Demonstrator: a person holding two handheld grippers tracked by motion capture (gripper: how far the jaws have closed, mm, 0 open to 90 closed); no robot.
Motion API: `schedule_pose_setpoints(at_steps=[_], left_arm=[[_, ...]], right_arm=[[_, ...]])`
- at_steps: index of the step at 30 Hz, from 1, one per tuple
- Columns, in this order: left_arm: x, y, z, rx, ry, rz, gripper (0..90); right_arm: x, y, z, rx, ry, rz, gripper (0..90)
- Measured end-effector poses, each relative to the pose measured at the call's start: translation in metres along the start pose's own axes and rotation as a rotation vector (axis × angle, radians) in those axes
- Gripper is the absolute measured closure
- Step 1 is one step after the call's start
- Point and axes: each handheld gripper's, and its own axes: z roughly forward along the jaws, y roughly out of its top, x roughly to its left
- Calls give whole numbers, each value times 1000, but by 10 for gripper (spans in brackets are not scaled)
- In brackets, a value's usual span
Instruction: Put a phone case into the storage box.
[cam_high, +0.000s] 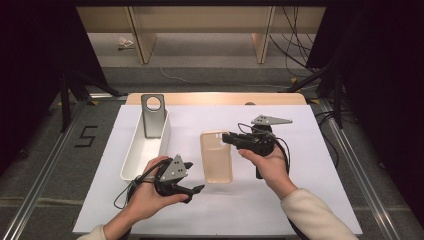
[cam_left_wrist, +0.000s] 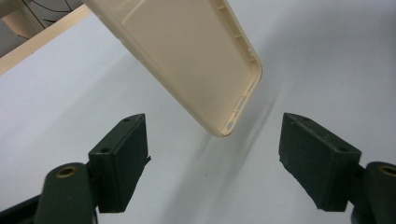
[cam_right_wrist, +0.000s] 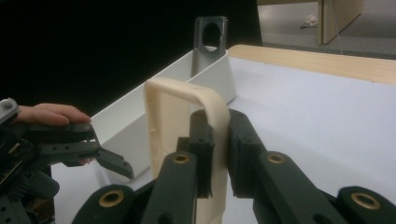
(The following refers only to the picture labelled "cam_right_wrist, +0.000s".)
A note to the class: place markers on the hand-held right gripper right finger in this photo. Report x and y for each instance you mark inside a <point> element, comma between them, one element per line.
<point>244,155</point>

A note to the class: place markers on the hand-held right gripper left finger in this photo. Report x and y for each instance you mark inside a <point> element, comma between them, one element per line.
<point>200,146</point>

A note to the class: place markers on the white storage box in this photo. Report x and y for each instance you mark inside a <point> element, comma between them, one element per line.
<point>124,137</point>

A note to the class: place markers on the white table mat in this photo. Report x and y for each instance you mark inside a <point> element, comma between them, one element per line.
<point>311,130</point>

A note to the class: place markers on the black curtain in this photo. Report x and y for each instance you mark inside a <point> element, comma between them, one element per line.
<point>93,46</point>

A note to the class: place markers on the wooden table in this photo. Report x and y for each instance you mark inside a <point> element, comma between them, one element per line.
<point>311,63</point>

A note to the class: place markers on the crumpled paper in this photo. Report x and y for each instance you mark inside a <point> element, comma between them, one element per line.
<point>309,21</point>

